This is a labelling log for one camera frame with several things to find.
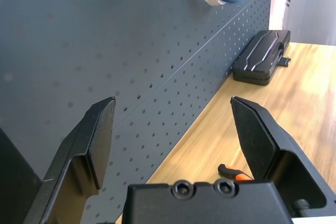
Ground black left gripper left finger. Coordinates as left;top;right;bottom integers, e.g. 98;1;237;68
23;97;116;224

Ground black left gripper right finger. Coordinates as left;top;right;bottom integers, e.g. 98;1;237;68
230;95;336;218

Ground orange black needle-nose pliers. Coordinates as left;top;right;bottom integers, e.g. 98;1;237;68
217;163;255;183

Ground dark grey metal pegboard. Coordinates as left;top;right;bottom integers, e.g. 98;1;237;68
0;0;274;224

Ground black plastic tool case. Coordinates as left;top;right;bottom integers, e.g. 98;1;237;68
232;29;292;86

